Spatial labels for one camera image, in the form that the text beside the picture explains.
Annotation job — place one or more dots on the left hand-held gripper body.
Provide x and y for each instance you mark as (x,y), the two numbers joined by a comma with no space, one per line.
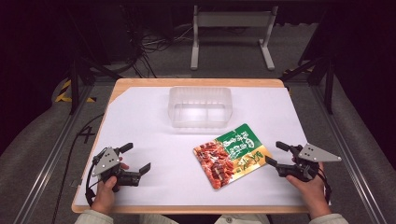
(109,166)

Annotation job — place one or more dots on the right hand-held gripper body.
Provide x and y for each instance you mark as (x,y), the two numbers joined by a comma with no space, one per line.
(306,161)

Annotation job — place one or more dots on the red and green snack packet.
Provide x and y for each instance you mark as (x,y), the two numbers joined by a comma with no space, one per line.
(232,156)

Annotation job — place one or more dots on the clear plastic container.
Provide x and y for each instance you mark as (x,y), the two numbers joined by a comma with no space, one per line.
(200,106)

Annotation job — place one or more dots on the person's left hand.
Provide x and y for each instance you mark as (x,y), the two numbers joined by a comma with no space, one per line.
(104,190)

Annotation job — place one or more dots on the person's right hand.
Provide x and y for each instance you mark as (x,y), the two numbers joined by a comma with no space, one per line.
(309,193)

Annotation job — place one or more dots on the white paper sheet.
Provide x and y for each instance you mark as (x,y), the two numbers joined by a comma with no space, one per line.
(174,149)

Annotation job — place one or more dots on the person's light clothing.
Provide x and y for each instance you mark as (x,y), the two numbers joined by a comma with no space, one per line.
(202,219)

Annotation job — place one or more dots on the yellow and black floor tape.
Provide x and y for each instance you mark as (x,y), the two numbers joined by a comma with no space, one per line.
(67,93)

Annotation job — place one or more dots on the black metal stand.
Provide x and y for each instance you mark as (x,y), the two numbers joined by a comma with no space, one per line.
(323,74)
(77,77)

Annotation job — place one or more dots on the wooden table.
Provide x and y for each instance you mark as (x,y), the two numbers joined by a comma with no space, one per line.
(199,82)

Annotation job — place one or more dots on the white metal stand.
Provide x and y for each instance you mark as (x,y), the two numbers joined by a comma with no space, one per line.
(233,34)

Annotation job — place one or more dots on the aluminium rail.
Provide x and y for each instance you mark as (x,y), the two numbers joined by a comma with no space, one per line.
(49,161)
(345,155)

